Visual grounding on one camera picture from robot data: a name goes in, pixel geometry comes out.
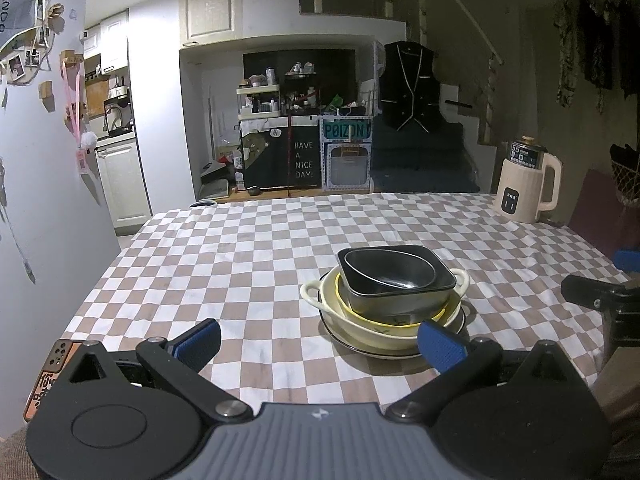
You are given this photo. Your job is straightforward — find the white upper cabinet door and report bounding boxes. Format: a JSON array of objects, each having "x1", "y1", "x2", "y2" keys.
[{"x1": 179, "y1": 0, "x2": 244, "y2": 46}]

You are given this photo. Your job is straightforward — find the purple chair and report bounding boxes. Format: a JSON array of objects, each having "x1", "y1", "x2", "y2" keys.
[{"x1": 569, "y1": 169, "x2": 622, "y2": 257}]

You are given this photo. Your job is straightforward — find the net basket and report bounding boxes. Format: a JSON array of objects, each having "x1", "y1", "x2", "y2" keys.
[{"x1": 609, "y1": 144, "x2": 640, "y2": 207}]

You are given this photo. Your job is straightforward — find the cream two-handled bowl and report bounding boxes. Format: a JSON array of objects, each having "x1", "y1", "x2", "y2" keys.
[{"x1": 313, "y1": 267, "x2": 471, "y2": 353}]

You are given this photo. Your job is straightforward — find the dark covered sofa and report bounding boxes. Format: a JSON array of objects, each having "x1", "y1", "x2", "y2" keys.
[{"x1": 370, "y1": 122, "x2": 481, "y2": 194}]

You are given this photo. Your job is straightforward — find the hanging dark clothes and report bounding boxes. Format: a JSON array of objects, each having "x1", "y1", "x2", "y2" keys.
[{"x1": 554, "y1": 0, "x2": 640, "y2": 107}]

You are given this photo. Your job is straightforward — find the black lettered sign board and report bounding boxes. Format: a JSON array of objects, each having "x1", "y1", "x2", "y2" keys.
[{"x1": 241, "y1": 127, "x2": 322, "y2": 192}]

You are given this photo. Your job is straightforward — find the cream electric kettle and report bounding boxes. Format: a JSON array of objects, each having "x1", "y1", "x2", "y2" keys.
[{"x1": 495, "y1": 136, "x2": 563, "y2": 224}]

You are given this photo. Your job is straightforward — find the white kitchen cabinet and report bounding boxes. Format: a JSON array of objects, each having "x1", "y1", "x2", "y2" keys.
[{"x1": 95, "y1": 137, "x2": 153, "y2": 233}]

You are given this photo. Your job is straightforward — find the white tiered rack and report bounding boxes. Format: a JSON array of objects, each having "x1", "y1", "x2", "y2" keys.
[{"x1": 236, "y1": 85, "x2": 282, "y2": 121}]

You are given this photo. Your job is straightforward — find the thin red pole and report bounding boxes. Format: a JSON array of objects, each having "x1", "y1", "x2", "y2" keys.
[{"x1": 286, "y1": 114, "x2": 295, "y2": 202}]

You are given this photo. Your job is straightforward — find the brown white checkered tablecloth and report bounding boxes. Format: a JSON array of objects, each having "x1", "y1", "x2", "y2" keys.
[{"x1": 62, "y1": 191, "x2": 631, "y2": 411}]

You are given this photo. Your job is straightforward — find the wall photo collage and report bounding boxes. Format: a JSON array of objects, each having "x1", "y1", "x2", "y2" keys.
[{"x1": 0, "y1": 0, "x2": 68, "y2": 87}]

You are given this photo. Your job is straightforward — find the pink lanyard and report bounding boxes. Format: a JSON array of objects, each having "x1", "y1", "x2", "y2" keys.
[{"x1": 61, "y1": 62, "x2": 99, "y2": 176}]

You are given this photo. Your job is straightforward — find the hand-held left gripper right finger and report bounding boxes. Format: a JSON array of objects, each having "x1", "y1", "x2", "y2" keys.
[{"x1": 385, "y1": 319, "x2": 576, "y2": 421}]

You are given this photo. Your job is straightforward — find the black vest white piping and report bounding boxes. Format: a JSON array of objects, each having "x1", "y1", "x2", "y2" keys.
[{"x1": 378, "y1": 40, "x2": 442, "y2": 134}]

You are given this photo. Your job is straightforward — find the white square leaf print bowl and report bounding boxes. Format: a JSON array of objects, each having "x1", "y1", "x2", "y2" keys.
[{"x1": 320, "y1": 302, "x2": 469, "y2": 361}]

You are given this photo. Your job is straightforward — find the white blue printed box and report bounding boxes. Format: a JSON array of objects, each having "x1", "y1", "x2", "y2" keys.
[{"x1": 320, "y1": 117, "x2": 374, "y2": 194}]

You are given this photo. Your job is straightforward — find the phone with orange case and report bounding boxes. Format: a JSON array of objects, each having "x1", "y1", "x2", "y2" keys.
[{"x1": 24, "y1": 339, "x2": 81, "y2": 422}]

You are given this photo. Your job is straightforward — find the square steel container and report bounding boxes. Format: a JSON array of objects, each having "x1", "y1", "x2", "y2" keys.
[{"x1": 337, "y1": 245, "x2": 457, "y2": 314}]

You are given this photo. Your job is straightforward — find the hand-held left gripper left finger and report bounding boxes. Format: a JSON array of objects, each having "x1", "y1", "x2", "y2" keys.
[{"x1": 62, "y1": 317, "x2": 253, "y2": 423}]

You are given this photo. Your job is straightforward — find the white lemon print bowl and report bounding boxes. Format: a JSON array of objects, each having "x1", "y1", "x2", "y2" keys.
[{"x1": 334, "y1": 271, "x2": 449, "y2": 332}]

